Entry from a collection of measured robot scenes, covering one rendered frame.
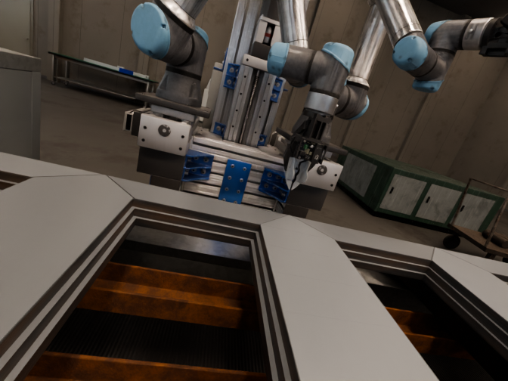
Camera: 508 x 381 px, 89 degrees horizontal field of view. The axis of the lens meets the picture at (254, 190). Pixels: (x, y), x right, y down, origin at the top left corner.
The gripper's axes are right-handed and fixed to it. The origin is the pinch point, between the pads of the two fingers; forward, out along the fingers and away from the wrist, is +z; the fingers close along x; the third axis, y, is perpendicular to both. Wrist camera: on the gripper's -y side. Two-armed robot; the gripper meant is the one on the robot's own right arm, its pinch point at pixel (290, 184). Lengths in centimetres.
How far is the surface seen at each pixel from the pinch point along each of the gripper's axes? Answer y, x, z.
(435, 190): -272, 307, 29
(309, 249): 24.3, 0.0, 5.6
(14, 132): -18, -82, 9
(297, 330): 44.8, -8.1, 5.6
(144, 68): -913, -313, -27
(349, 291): 35.5, 3.5, 5.6
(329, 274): 31.7, 1.5, 5.6
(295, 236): 19.9, -1.8, 5.6
